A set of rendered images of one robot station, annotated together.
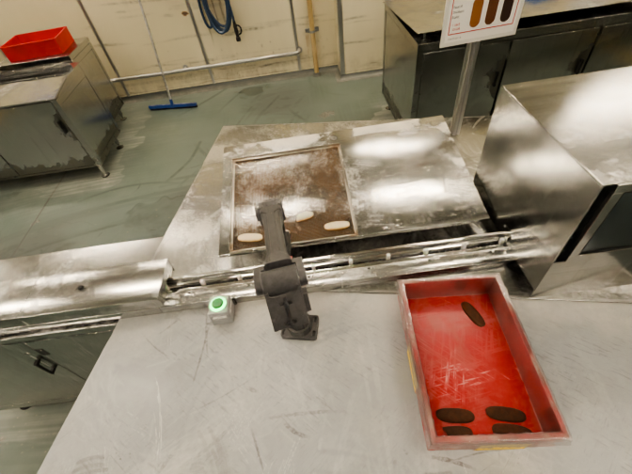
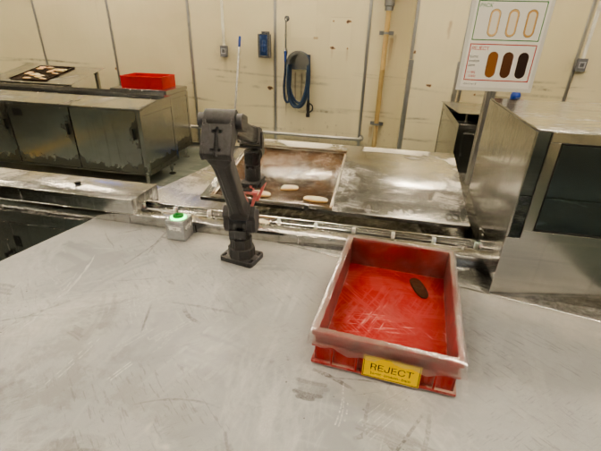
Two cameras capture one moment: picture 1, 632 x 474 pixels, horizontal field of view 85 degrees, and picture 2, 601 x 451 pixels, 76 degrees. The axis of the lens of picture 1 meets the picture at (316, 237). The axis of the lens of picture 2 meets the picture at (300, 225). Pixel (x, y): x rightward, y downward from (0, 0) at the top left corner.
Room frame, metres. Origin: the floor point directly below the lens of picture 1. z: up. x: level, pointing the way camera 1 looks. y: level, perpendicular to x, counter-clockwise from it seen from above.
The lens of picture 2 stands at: (-0.49, -0.27, 1.50)
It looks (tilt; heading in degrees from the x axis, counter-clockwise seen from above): 27 degrees down; 10
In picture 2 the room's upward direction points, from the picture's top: 2 degrees clockwise
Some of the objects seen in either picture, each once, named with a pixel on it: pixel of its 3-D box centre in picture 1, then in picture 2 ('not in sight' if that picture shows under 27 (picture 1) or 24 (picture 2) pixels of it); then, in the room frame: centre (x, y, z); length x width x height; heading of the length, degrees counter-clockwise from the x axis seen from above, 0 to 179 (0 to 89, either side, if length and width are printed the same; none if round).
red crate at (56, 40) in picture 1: (39, 43); (148, 80); (3.91, 2.32, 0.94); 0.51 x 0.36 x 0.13; 92
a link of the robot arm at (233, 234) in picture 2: not in sight; (240, 223); (0.59, 0.11, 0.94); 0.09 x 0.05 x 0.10; 6
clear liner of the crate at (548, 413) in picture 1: (466, 352); (392, 298); (0.37, -0.38, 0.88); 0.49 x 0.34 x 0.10; 174
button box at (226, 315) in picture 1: (223, 311); (180, 230); (0.67, 0.37, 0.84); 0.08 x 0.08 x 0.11; 88
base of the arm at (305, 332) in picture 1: (298, 322); (241, 247); (0.57, 0.10, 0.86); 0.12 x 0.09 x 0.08; 76
